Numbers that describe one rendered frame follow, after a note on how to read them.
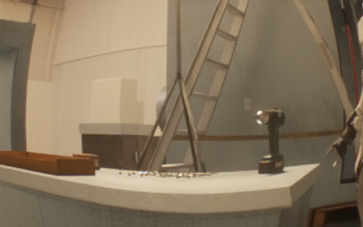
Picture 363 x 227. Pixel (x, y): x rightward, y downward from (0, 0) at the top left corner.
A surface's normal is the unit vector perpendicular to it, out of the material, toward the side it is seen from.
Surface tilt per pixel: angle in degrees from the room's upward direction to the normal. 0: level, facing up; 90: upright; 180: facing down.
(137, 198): 67
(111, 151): 90
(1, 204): 90
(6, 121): 90
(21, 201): 90
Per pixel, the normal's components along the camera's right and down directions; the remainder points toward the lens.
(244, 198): -0.35, -0.41
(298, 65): -0.43, -0.03
